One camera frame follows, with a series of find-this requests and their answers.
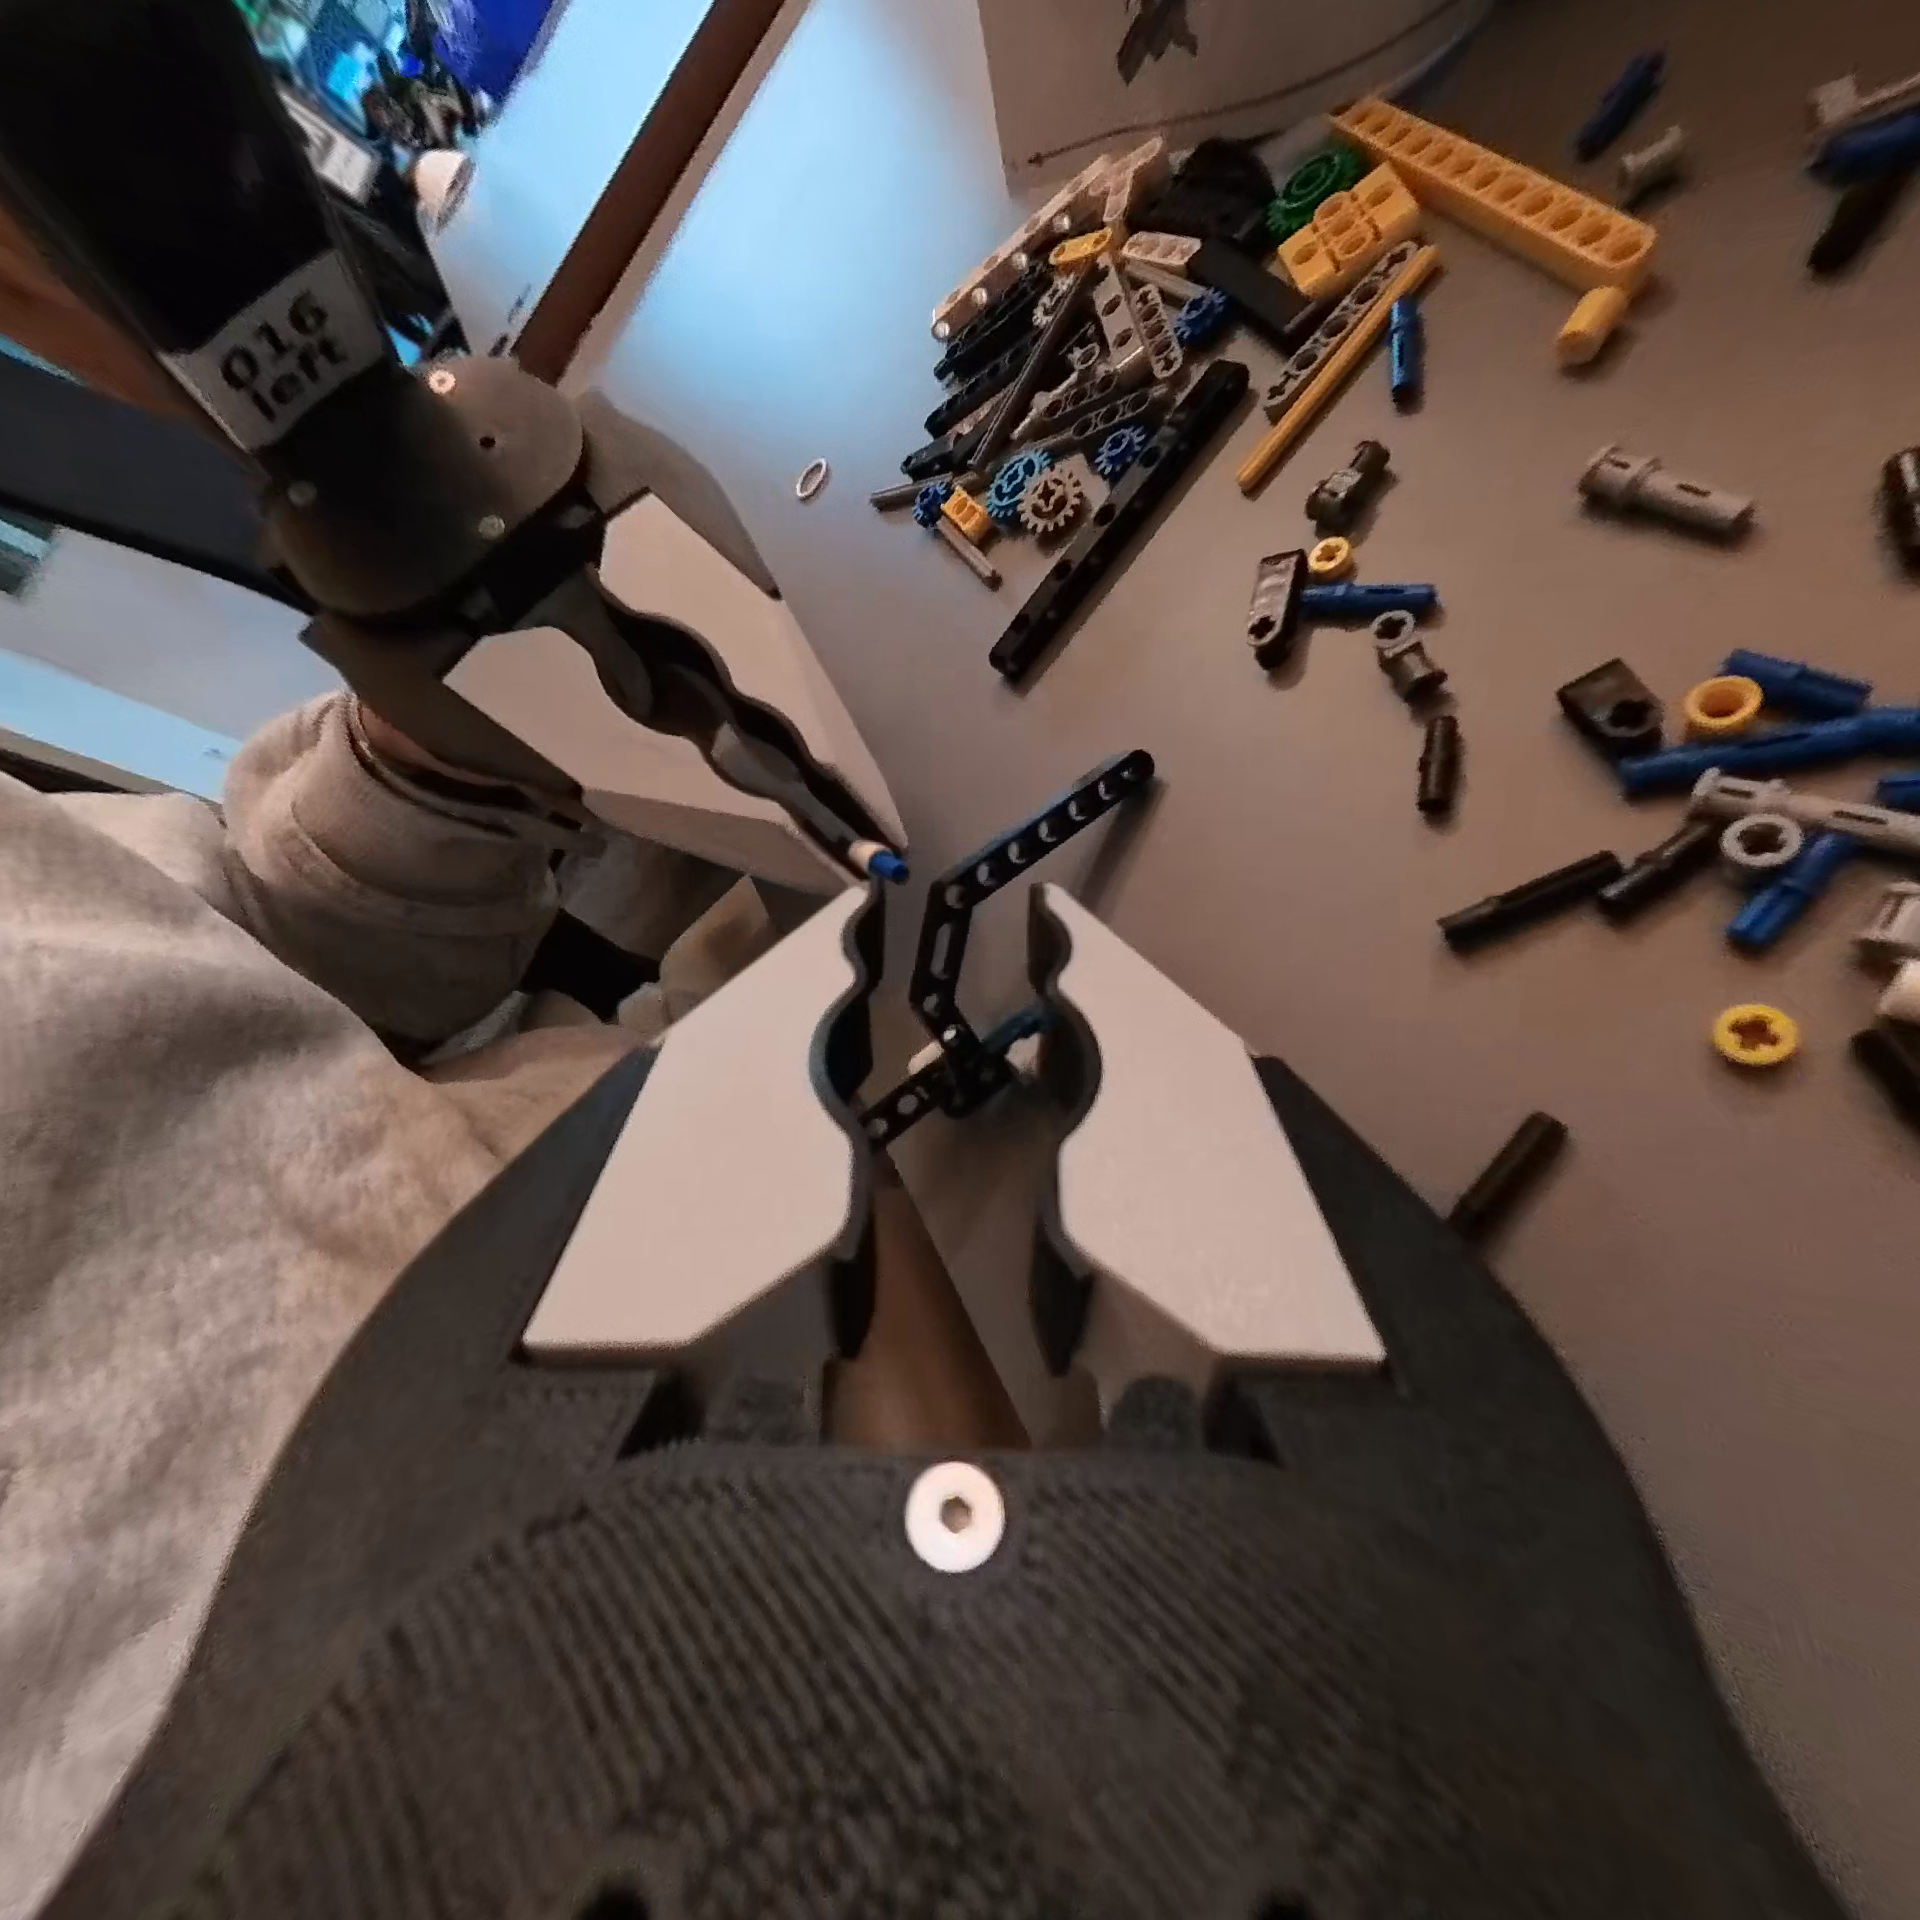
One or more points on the long yellow lego beam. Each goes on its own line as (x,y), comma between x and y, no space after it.
(1500,194)

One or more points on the yellow lego block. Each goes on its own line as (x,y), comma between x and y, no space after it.
(1349,225)

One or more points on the black lego piece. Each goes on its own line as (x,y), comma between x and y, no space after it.
(1893,1061)
(1902,509)

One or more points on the grey lego beam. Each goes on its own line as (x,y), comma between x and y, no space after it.
(1320,352)

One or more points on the small white round object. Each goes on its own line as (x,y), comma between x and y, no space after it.
(442,183)

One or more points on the grey hoodie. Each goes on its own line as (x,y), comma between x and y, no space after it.
(181,1201)

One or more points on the flat yellow lego bush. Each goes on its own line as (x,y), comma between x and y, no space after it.
(1756,1036)

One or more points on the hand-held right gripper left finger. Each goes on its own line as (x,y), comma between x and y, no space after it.
(705,1184)

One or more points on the long black lego beam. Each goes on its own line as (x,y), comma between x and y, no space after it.
(1118,524)

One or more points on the yellow lego axle rod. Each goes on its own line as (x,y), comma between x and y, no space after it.
(1335,372)

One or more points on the grey lego axle connector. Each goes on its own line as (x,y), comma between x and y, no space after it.
(1815,805)

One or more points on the short yellow lego pin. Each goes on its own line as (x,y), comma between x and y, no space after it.
(1590,322)

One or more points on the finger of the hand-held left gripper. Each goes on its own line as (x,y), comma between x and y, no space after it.
(600,735)
(735,599)

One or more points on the small black lego liftarm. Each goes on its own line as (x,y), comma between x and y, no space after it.
(1276,599)

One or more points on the white lego piece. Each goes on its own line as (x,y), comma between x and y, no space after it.
(1893,914)

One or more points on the black lego connector block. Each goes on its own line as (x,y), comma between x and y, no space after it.
(1607,709)

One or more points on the green lego gear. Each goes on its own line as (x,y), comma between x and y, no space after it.
(1306,187)

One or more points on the pile of lego pieces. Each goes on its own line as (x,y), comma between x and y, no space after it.
(1050,359)

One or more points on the dark flat panel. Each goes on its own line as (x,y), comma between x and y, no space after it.
(135,493)

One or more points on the dark grey lego connector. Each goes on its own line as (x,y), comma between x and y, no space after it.
(1348,482)

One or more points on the short black lego pin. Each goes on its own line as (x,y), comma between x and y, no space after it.
(1853,225)
(1658,866)
(1437,763)
(1511,1170)

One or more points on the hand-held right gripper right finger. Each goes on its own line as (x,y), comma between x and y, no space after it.
(1200,1184)

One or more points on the long blue lego pin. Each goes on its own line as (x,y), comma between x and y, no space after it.
(1372,599)
(1756,753)

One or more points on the black angled lego beam assembly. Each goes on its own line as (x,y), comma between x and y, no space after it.
(1050,820)

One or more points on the grey lego bush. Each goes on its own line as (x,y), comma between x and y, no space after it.
(1760,844)

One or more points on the wooden counter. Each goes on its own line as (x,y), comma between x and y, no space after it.
(60,322)

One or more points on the person's left forearm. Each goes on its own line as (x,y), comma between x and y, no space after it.
(375,885)

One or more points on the lego instruction booklet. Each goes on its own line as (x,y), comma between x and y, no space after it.
(1080,90)

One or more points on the small grey lego connector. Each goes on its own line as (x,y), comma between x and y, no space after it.
(1650,159)

